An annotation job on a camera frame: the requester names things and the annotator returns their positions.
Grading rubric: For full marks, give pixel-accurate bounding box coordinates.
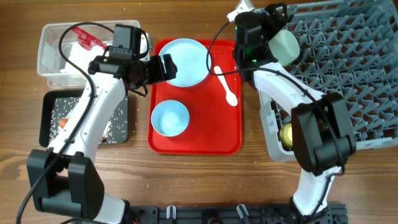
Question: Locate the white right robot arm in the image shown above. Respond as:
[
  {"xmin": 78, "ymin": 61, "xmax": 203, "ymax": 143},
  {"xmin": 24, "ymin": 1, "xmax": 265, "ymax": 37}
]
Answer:
[{"xmin": 228, "ymin": 1, "xmax": 356, "ymax": 223}]

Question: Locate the red snack wrapper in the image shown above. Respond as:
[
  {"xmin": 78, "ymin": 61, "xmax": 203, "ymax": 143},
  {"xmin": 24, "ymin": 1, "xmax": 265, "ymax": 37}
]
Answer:
[{"xmin": 72, "ymin": 27, "xmax": 106, "ymax": 51}]

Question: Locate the white plastic spoon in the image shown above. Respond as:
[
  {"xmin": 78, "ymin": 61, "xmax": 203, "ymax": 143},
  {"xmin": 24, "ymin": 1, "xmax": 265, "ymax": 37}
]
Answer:
[{"xmin": 214, "ymin": 66, "xmax": 238, "ymax": 106}]

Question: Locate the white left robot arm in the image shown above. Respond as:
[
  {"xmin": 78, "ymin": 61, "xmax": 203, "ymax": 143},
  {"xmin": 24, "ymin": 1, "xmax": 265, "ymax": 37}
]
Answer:
[{"xmin": 27, "ymin": 54, "xmax": 177, "ymax": 223}]

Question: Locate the red plastic tray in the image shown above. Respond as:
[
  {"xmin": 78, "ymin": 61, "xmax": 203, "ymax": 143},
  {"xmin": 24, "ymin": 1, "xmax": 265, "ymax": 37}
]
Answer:
[{"xmin": 147, "ymin": 40, "xmax": 243, "ymax": 156}]

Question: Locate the black tray bin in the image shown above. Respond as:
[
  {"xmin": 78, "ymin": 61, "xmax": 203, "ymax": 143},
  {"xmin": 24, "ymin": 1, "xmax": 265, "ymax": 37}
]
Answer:
[{"xmin": 39, "ymin": 90, "xmax": 129, "ymax": 147}]

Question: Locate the light blue plate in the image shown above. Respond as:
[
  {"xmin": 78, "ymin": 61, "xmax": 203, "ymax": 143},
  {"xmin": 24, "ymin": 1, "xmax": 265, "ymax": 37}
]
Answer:
[{"xmin": 159, "ymin": 39, "xmax": 211, "ymax": 88}]

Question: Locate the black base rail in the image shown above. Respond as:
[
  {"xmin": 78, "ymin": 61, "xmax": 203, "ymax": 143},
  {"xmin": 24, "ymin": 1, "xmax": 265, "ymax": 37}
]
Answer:
[{"xmin": 131, "ymin": 204, "xmax": 349, "ymax": 224}]

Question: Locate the orange carrot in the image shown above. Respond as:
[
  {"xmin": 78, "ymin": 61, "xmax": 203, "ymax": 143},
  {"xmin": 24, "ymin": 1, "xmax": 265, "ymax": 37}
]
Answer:
[{"xmin": 59, "ymin": 118, "xmax": 68, "ymax": 129}]

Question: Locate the clear plastic bin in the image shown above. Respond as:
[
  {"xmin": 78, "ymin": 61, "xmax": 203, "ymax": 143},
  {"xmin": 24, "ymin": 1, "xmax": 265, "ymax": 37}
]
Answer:
[{"xmin": 37, "ymin": 20, "xmax": 153, "ymax": 90}]

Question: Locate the yellow cup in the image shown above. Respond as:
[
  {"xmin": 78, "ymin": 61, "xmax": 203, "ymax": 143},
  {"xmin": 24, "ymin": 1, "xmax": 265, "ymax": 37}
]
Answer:
[{"xmin": 279, "ymin": 123, "xmax": 293, "ymax": 147}]

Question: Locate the green bowl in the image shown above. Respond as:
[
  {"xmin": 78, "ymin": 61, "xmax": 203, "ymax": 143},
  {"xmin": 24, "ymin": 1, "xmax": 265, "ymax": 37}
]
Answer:
[{"xmin": 269, "ymin": 30, "xmax": 300, "ymax": 66}]

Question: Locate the white tissue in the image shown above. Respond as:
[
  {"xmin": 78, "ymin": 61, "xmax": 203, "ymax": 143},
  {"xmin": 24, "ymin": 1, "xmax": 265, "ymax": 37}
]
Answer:
[{"xmin": 60, "ymin": 43, "xmax": 104, "ymax": 74}]

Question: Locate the grey-blue dishwasher rack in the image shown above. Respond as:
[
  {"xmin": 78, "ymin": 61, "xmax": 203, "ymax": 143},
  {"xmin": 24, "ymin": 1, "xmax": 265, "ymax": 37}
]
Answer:
[{"xmin": 245, "ymin": 0, "xmax": 398, "ymax": 163}]

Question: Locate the white rice pile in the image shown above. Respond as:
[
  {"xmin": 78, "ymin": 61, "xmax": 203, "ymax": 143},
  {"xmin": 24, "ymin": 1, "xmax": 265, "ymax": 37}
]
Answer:
[{"xmin": 46, "ymin": 96, "xmax": 128, "ymax": 144}]

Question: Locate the light blue bowl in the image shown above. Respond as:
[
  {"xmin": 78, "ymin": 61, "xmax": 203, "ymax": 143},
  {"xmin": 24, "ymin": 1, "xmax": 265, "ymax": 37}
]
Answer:
[{"xmin": 150, "ymin": 100, "xmax": 190, "ymax": 137}]

